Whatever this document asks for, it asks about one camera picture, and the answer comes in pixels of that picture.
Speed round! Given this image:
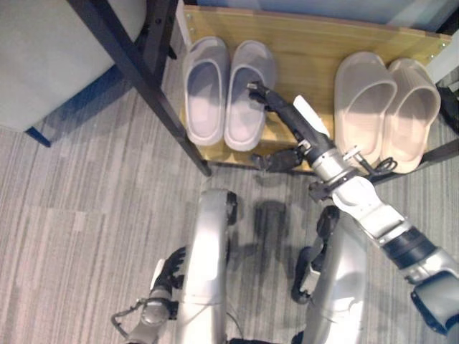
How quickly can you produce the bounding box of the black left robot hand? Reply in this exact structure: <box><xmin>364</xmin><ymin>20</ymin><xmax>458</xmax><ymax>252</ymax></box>
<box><xmin>149</xmin><ymin>246</ymin><xmax>188</xmax><ymax>292</ymax></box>

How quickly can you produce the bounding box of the wooden shoe rack shelf board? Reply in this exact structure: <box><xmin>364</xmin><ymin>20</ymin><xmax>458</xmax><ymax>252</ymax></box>
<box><xmin>178</xmin><ymin>4</ymin><xmax>453</xmax><ymax>176</ymax></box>

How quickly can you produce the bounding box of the beige slipper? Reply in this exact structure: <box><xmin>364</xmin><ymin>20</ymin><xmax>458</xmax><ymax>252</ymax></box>
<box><xmin>333</xmin><ymin>51</ymin><xmax>398</xmax><ymax>166</ymax></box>
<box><xmin>379</xmin><ymin>58</ymin><xmax>442</xmax><ymax>174</ymax></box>

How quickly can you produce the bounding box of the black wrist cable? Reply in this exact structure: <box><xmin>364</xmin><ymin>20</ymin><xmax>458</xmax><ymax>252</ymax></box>
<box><xmin>358</xmin><ymin>154</ymin><xmax>398</xmax><ymax>177</ymax></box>

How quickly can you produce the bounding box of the black object beside rack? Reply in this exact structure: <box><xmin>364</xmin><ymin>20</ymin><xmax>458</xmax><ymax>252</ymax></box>
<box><xmin>435</xmin><ymin>81</ymin><xmax>459</xmax><ymax>135</ymax></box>

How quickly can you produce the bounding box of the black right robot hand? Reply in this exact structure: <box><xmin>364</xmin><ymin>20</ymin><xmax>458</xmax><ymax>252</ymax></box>
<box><xmin>247</xmin><ymin>82</ymin><xmax>337</xmax><ymax>173</ymax></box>

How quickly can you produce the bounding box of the white cabinet with dark base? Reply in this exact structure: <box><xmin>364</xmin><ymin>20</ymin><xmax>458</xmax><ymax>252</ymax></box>
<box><xmin>0</xmin><ymin>0</ymin><xmax>151</xmax><ymax>148</ymax></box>

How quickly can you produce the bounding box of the light grey slipper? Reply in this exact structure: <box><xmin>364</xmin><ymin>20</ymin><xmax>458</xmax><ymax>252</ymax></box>
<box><xmin>223</xmin><ymin>39</ymin><xmax>277</xmax><ymax>151</ymax></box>
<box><xmin>182</xmin><ymin>36</ymin><xmax>230</xmax><ymax>146</ymax></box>

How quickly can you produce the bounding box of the silver right robot leg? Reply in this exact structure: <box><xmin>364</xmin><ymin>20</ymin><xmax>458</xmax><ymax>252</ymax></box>
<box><xmin>290</xmin><ymin>205</ymin><xmax>372</xmax><ymax>344</ymax></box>

